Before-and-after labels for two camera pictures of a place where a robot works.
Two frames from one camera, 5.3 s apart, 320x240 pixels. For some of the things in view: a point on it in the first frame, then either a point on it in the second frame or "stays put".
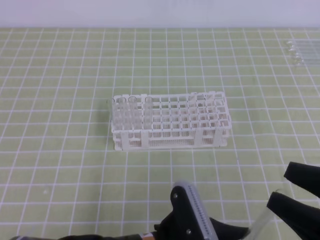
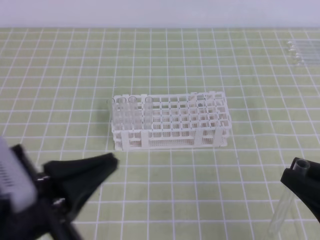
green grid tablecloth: [59, 175] stays put
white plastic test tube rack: [195, 120] stays put
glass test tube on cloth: [304, 48] stays put
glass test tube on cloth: [308, 43] stays put
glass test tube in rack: [132, 113] stays put
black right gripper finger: [302, 218] -> [298, 183]
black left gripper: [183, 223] -> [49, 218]
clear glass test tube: [264, 220] -> [301, 165]
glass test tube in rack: [122, 113] stays put
